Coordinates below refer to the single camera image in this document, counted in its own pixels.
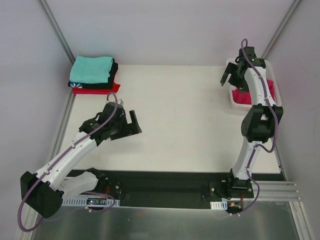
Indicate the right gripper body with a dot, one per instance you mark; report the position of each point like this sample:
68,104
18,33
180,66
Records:
233,78

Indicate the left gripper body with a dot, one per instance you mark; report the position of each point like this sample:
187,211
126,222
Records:
127,128

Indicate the white plastic basket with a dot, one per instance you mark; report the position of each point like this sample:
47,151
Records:
269,74

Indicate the red t shirt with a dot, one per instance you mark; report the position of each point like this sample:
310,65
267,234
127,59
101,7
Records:
89,91

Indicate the black t shirt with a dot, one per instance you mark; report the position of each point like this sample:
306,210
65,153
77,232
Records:
108,85

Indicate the teal t shirt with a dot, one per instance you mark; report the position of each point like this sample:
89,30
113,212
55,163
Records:
91,70

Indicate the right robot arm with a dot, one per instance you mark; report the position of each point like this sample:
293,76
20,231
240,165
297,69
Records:
260,124

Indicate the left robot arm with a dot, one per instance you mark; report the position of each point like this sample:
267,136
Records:
46,189

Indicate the pink t shirt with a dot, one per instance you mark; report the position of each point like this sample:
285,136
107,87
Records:
240,97

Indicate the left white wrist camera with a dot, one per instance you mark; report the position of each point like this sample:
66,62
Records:
118,101

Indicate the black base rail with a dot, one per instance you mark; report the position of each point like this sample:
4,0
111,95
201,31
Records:
165,189

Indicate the left white cable duct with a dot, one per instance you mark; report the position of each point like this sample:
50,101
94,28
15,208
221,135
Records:
90,201

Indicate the white cable duct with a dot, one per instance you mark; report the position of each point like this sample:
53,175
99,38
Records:
219,205
90,201

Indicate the right aluminium frame post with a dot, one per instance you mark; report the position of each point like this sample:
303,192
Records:
281,27

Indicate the aluminium frame post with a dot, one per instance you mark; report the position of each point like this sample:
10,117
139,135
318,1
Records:
57,30
281,27

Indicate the right white cable duct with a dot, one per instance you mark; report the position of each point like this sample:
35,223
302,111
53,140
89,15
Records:
219,205

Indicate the left aluminium frame post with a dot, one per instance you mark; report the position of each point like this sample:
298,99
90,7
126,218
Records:
57,30

